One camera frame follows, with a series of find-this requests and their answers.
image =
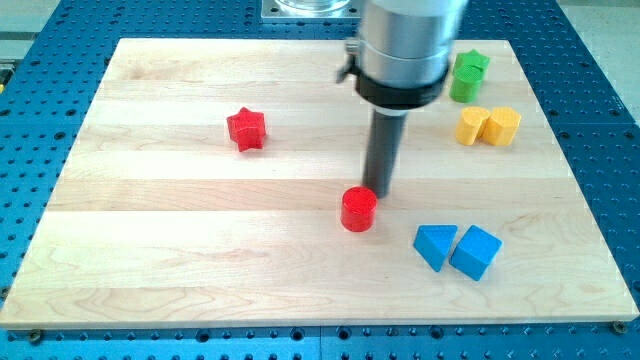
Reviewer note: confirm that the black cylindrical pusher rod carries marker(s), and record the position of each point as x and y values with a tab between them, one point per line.
384	138

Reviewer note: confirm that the red cylinder block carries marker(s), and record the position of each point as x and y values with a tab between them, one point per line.
358	209

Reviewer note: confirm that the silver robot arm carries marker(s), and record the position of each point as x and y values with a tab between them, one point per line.
400	61

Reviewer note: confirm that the blue triangle block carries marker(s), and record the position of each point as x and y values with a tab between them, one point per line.
433	243

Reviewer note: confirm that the green cylinder block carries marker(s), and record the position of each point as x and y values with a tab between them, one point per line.
466	83

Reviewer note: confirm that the green star block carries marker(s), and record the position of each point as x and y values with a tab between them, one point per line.
473	59

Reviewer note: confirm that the yellow hexagon block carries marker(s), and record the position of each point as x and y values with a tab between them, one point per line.
502	126

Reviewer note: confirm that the red star block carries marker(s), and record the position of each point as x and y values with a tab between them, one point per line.
247	129

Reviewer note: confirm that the blue cube block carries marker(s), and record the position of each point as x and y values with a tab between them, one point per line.
475	252

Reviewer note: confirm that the light wooden board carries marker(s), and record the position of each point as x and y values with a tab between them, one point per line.
159	221

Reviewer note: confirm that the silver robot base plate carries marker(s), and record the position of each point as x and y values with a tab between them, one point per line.
280	11

